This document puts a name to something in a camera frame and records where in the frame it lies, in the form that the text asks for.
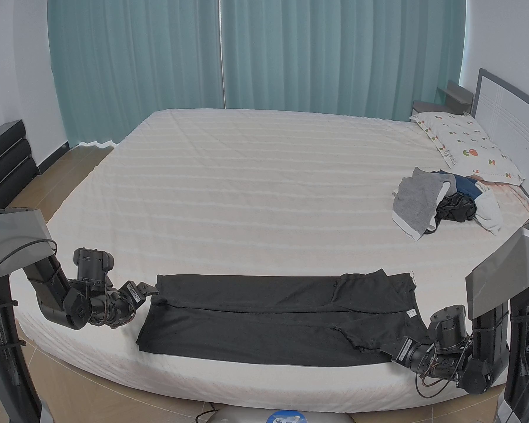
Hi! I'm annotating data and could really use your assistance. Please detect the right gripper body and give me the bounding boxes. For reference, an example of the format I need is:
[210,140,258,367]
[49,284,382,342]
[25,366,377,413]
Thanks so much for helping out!
[390,338,428,369]

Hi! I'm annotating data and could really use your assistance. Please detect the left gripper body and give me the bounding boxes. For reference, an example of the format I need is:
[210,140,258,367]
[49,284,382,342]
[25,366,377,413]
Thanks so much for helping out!
[115,281,145,314]

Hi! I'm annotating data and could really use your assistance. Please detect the black T-shirt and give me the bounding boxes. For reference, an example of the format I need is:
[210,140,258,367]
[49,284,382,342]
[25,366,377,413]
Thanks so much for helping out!
[136,269,428,368]

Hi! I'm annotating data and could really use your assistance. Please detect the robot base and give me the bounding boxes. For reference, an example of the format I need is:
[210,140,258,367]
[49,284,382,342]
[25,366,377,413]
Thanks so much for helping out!
[205,406,353,423]

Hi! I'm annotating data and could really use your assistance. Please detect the pile of clothes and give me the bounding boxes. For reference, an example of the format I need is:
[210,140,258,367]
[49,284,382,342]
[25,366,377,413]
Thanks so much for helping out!
[391,166,501,241]

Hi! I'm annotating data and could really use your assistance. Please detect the bed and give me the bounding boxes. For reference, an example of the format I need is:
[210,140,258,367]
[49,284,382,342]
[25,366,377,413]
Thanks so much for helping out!
[9,66,529,414]

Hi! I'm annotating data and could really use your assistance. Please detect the black chest of drawers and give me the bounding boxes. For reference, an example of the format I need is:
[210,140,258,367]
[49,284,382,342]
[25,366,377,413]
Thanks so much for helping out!
[0,119,41,212]

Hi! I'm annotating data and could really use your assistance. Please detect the white printed pillow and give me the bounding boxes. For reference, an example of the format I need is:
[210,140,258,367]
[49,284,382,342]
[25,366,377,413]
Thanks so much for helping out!
[409,110,525,187]

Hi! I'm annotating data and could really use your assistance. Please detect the blue-green curtain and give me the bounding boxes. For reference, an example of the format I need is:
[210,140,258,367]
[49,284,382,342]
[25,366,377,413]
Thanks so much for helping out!
[220,0,466,119]
[48,0,226,147]

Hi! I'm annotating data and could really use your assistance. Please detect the grey bedside table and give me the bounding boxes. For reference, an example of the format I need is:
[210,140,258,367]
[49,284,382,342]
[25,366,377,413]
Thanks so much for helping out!
[412,80,473,115]

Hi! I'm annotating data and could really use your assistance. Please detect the black cable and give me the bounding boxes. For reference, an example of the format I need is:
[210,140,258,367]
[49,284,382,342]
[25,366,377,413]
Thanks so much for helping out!
[196,401,224,423]
[0,239,58,281]

